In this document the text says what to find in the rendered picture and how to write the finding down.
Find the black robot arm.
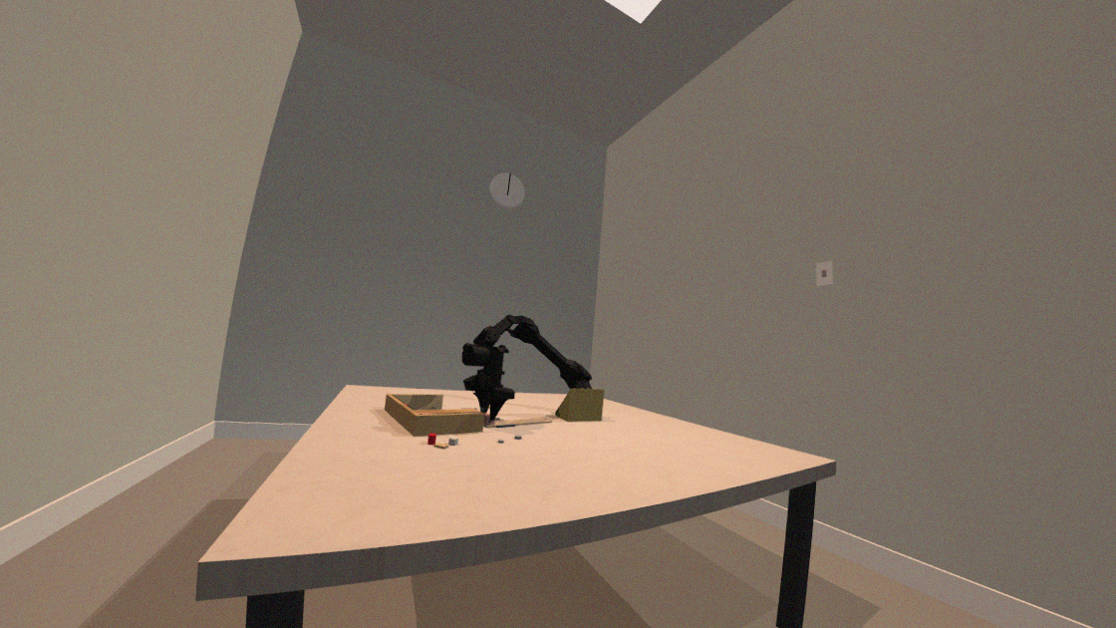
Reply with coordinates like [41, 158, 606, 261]
[461, 315, 591, 392]

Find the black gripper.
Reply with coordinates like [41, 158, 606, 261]
[472, 367, 514, 421]

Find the orange strip with blue dots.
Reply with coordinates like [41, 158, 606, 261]
[483, 418, 552, 428]

